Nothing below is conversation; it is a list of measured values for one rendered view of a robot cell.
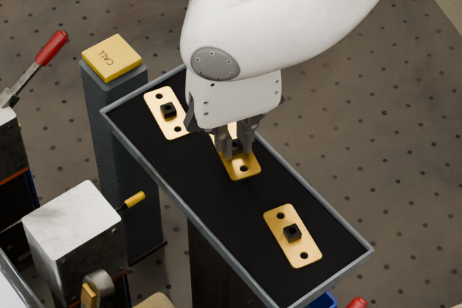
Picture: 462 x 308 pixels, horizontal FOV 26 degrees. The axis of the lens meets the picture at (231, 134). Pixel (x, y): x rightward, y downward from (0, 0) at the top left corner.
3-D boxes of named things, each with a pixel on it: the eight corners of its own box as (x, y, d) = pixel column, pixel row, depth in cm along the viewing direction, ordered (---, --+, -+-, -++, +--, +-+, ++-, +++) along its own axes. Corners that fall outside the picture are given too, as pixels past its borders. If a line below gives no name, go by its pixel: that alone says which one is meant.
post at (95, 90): (105, 236, 171) (73, 61, 136) (142, 214, 173) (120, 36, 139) (130, 267, 167) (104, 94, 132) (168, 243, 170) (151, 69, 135)
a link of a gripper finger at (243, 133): (261, 91, 115) (260, 128, 121) (236, 100, 115) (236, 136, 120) (272, 111, 113) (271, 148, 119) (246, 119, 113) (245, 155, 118)
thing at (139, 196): (67, 238, 136) (67, 233, 135) (141, 193, 140) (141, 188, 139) (72, 244, 135) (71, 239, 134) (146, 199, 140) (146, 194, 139)
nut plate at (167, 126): (142, 95, 130) (141, 89, 129) (169, 86, 131) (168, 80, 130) (167, 141, 125) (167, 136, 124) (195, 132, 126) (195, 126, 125)
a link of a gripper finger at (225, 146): (222, 104, 114) (223, 139, 119) (196, 111, 114) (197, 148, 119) (232, 124, 112) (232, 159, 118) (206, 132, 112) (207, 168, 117)
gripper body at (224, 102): (265, 3, 108) (263, 73, 116) (176, 28, 105) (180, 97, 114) (293, 51, 103) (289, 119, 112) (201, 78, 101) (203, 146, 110)
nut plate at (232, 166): (206, 130, 121) (206, 124, 120) (236, 121, 122) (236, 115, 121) (232, 182, 116) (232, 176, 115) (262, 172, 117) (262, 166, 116)
